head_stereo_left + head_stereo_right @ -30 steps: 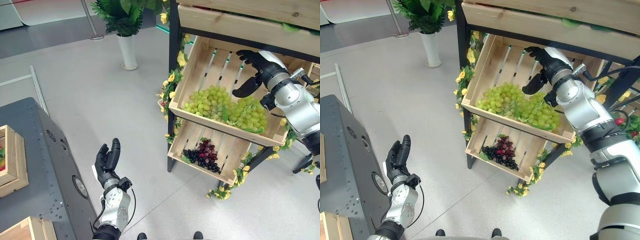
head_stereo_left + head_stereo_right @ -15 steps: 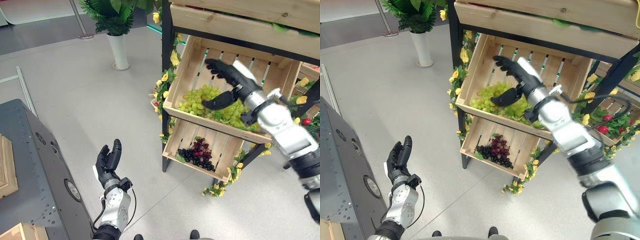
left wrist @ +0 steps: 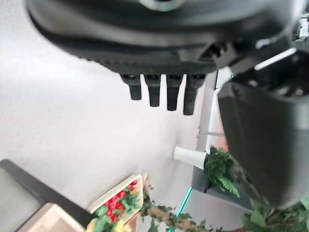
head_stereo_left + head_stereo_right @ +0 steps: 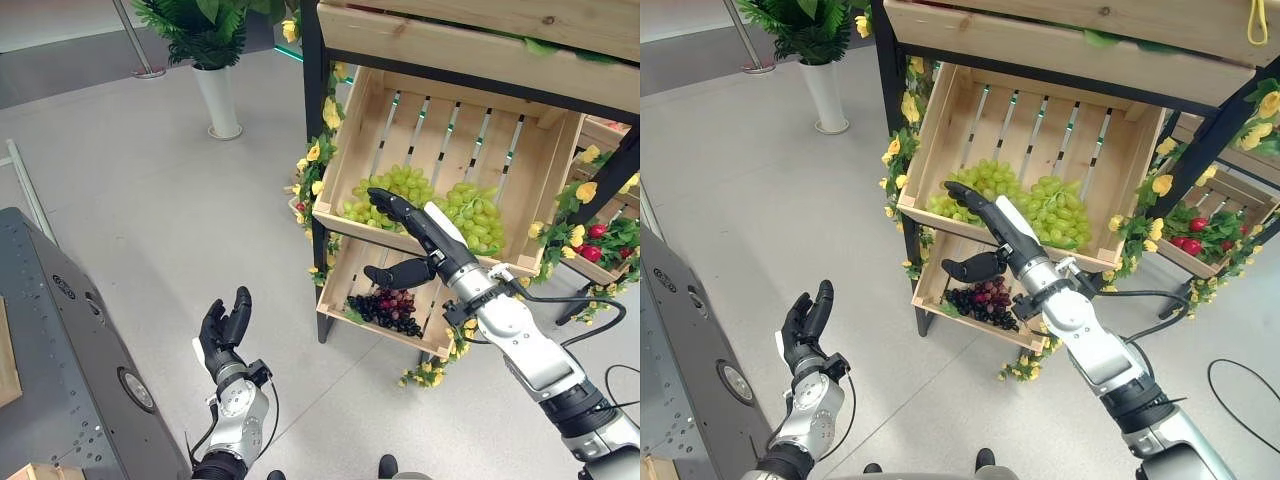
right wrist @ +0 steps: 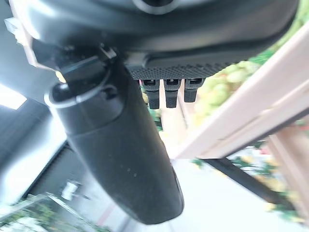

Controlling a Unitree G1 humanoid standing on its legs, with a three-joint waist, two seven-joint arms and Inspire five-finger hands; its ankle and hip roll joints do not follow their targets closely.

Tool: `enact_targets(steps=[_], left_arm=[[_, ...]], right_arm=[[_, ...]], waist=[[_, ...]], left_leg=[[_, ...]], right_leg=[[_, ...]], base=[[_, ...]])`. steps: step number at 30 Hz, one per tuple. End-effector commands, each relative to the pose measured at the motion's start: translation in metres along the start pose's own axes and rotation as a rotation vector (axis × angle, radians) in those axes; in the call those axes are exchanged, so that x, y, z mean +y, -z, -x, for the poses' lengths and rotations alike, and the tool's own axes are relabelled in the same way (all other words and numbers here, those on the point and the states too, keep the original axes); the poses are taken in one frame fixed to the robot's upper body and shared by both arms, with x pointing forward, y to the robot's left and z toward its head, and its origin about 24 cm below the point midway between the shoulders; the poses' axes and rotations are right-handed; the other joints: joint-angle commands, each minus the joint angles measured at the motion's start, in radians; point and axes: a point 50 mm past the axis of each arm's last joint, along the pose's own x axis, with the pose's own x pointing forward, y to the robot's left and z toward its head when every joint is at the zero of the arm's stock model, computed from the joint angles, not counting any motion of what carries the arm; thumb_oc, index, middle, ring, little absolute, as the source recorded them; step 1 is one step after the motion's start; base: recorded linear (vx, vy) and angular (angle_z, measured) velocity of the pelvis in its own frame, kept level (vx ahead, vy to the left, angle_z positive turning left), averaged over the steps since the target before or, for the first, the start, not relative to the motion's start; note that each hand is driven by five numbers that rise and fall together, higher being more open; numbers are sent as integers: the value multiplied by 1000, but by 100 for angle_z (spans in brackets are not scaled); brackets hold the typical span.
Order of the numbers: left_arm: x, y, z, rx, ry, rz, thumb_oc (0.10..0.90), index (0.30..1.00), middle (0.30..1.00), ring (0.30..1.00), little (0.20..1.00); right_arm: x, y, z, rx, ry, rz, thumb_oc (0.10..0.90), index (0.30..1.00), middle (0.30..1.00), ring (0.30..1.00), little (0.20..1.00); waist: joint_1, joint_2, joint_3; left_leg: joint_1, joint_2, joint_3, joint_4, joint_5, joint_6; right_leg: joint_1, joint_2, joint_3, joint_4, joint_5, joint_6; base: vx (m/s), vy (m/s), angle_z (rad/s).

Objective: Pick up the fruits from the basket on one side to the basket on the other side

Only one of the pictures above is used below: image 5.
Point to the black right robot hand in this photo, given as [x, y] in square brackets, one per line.
[120, 149]

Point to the green plant foliage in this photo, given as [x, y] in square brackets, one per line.
[31, 217]

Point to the green grape bunch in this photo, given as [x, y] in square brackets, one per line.
[222, 84]

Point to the pale wooden display shelf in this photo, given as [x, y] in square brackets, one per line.
[243, 108]

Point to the black metal shelf brace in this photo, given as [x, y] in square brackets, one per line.
[251, 181]

